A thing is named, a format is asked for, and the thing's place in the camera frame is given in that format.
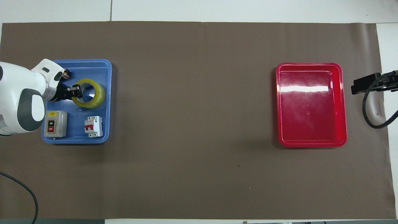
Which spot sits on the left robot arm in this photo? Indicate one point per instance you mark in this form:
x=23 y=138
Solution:
x=18 y=90

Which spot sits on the yellow clear tape roll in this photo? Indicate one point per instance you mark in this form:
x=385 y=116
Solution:
x=95 y=95

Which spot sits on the red plastic tray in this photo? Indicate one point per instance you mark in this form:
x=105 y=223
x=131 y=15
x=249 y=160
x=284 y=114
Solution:
x=311 y=109

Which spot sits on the blue plastic tray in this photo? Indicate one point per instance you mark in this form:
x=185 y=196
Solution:
x=102 y=124

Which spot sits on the grey on-off switch box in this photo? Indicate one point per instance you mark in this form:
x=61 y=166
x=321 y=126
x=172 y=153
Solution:
x=55 y=123

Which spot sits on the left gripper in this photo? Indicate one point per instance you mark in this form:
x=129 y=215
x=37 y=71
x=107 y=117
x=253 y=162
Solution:
x=61 y=92

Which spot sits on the white circuit breaker red lever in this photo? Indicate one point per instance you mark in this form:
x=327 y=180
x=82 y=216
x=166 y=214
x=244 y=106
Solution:
x=94 y=126

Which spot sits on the small brown black component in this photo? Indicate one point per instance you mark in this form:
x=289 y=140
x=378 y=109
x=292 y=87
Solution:
x=66 y=74

